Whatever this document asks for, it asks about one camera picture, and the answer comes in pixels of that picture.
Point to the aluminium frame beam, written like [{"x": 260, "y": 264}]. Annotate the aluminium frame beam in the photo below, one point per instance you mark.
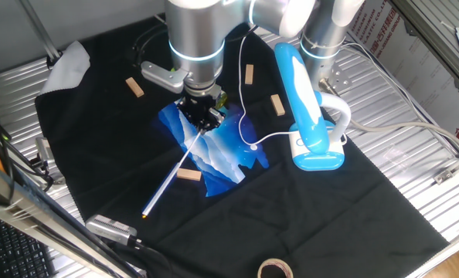
[
  {"x": 40, "y": 220},
  {"x": 40, "y": 31},
  {"x": 438, "y": 42}
]

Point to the cardboard panel with red print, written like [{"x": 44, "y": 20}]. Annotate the cardboard panel with red print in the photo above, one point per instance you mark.
[{"x": 426, "y": 77}]

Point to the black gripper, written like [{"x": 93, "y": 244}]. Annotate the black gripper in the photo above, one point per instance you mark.
[{"x": 202, "y": 110}]

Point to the green tea bottle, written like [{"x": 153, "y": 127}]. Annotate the green tea bottle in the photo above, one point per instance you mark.
[{"x": 222, "y": 101}]

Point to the clear plastic bag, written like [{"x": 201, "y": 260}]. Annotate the clear plastic bag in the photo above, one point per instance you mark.
[{"x": 397, "y": 154}]

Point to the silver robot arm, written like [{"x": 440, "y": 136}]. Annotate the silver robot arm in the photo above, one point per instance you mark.
[{"x": 194, "y": 31}]

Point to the metal corner bracket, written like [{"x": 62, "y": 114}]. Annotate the metal corner bracket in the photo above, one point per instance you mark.
[{"x": 446, "y": 175}]

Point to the black cloth with mountain print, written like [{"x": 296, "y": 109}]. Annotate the black cloth with mountain print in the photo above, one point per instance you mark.
[{"x": 291, "y": 216}]

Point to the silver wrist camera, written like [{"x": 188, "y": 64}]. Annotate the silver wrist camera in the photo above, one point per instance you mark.
[{"x": 162, "y": 75}]

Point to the wooden block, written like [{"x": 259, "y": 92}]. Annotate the wooden block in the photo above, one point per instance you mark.
[
  {"x": 189, "y": 174},
  {"x": 134, "y": 87},
  {"x": 277, "y": 105},
  {"x": 249, "y": 74}
]

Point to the black keyboard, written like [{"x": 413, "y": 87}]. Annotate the black keyboard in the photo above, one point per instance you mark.
[{"x": 17, "y": 251}]

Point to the blue flag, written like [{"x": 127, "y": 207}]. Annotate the blue flag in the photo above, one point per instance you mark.
[{"x": 164, "y": 189}]

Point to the blue and white desk lamp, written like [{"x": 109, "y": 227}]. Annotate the blue and white desk lamp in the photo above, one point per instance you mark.
[{"x": 310, "y": 127}]

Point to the brown tape roll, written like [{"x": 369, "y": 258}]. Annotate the brown tape roll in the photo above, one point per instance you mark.
[{"x": 274, "y": 262}]

